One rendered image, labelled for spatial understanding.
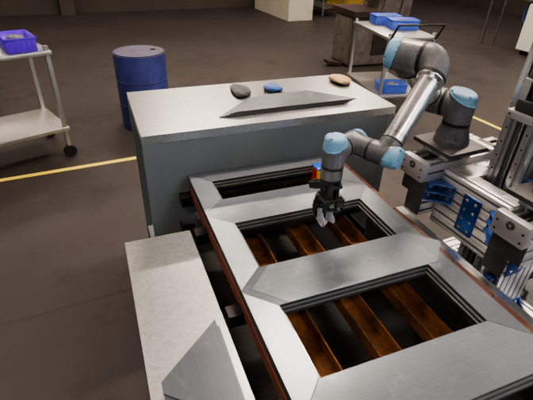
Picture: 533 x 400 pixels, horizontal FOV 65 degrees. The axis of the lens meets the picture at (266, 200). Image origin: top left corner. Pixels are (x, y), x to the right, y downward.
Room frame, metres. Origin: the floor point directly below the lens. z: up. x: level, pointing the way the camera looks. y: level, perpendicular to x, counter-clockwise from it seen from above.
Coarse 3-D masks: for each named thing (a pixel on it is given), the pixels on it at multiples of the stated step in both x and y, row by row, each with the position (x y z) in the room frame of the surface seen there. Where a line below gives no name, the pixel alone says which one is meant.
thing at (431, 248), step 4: (412, 236) 1.27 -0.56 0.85; (416, 236) 1.27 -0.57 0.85; (420, 236) 1.27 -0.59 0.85; (416, 240) 1.24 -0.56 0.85; (420, 240) 1.24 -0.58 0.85; (424, 240) 1.24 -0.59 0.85; (428, 240) 1.25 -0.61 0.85; (420, 244) 1.22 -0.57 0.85; (424, 244) 1.22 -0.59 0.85; (428, 244) 1.22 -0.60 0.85; (432, 244) 1.22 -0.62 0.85; (424, 248) 1.20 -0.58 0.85; (428, 248) 1.20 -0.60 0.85; (432, 248) 1.20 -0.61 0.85; (436, 248) 1.20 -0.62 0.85; (428, 252) 1.18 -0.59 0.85; (432, 252) 1.18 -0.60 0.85; (436, 252) 1.18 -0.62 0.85; (432, 256) 1.15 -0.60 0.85; (436, 256) 1.16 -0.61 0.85; (436, 260) 1.13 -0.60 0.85
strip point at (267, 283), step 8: (264, 272) 1.04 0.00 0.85; (272, 272) 1.04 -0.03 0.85; (264, 280) 1.00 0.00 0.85; (272, 280) 1.01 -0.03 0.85; (256, 288) 0.97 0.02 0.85; (264, 288) 0.97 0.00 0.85; (272, 288) 0.97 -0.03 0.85; (280, 288) 0.97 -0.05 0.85; (272, 296) 0.94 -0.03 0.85; (280, 296) 0.94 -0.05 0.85
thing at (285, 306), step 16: (256, 176) 1.70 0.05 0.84; (272, 176) 1.73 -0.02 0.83; (288, 176) 1.75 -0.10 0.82; (352, 208) 1.50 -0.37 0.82; (368, 208) 1.46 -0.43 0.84; (208, 224) 1.34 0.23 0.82; (240, 224) 1.32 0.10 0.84; (256, 224) 1.34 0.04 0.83; (272, 224) 1.36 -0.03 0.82; (384, 224) 1.35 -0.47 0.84; (224, 256) 1.12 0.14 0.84; (256, 272) 1.04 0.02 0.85; (400, 272) 1.07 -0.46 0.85; (416, 272) 1.09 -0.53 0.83; (432, 272) 1.09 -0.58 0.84; (352, 288) 0.99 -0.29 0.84; (368, 288) 1.01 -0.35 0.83; (448, 288) 1.01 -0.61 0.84; (288, 304) 0.91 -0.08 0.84; (304, 304) 0.93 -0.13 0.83; (320, 304) 0.94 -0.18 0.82; (464, 304) 0.94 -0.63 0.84; (288, 320) 0.85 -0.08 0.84; (480, 320) 0.88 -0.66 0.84; (512, 384) 0.67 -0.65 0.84; (528, 384) 0.68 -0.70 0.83
